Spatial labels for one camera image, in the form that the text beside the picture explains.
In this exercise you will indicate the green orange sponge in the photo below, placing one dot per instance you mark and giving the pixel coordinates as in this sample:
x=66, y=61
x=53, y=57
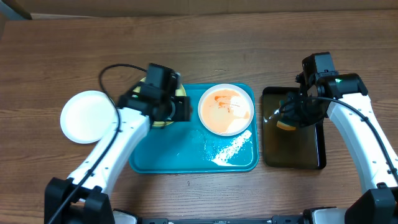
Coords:
x=286, y=117

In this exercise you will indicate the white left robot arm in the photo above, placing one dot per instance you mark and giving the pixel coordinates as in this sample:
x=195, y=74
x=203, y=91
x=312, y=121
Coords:
x=84, y=196

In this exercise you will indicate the teal plastic tray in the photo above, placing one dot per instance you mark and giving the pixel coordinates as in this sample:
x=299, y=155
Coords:
x=188, y=147

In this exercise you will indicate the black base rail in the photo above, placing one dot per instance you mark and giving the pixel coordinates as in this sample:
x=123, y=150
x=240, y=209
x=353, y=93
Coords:
x=233, y=220

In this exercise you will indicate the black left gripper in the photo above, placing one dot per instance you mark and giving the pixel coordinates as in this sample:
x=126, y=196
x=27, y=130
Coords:
x=182, y=109

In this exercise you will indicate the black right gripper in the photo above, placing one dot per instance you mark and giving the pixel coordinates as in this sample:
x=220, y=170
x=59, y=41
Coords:
x=291, y=114

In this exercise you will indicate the yellow plate with sauce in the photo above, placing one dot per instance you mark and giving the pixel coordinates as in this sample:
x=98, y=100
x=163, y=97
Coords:
x=180, y=91

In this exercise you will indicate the white plate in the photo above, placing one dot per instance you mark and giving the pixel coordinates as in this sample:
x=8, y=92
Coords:
x=226, y=109
x=86, y=117

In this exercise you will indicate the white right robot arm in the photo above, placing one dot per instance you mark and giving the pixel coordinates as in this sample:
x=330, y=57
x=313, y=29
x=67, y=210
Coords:
x=344, y=100

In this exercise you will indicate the black water tray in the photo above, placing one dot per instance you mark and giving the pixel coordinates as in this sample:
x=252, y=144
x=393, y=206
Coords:
x=300, y=148

